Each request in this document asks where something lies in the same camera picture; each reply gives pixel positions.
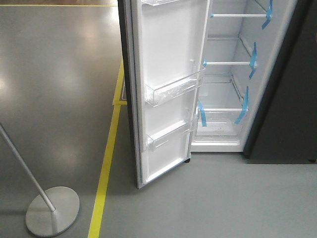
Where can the blue tape middle right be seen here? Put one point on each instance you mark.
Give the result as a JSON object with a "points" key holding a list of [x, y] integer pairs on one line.
{"points": [[253, 61]]}

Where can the clear middle door bin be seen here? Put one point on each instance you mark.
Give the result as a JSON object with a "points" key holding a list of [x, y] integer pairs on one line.
{"points": [[163, 94]]}

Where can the dark closed fridge door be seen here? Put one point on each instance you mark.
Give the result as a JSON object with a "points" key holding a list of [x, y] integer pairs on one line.
{"points": [[285, 129]]}

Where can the blue tape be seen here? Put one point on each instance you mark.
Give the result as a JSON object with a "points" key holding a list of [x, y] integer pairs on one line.
{"points": [[203, 114], [245, 107], [268, 15], [253, 61]]}

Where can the clear crisper drawer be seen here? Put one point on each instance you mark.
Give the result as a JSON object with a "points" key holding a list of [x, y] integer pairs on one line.
{"points": [[220, 125]]}

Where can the clear door bin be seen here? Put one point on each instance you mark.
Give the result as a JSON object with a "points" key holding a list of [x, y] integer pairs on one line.
{"points": [[157, 2], [179, 128], [163, 94]]}

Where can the open fridge door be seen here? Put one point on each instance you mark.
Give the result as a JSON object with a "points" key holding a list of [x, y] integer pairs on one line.
{"points": [[162, 48]]}

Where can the blue tape upper right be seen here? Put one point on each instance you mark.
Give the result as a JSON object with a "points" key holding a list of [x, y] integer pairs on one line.
{"points": [[268, 15]]}

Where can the blue tape lower left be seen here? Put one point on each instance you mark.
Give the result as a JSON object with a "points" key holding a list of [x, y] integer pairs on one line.
{"points": [[203, 114]]}

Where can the blue tape lower right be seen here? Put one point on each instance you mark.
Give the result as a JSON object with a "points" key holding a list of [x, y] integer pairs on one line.
{"points": [[245, 107]]}

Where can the clear lower door bin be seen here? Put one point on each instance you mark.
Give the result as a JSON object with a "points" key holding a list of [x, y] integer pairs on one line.
{"points": [[179, 128]]}

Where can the grey lamp stand base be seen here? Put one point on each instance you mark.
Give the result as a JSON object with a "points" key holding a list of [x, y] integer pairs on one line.
{"points": [[54, 210]]}

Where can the clear upper door bin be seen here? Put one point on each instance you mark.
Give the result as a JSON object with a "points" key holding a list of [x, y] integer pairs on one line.
{"points": [[157, 2]]}

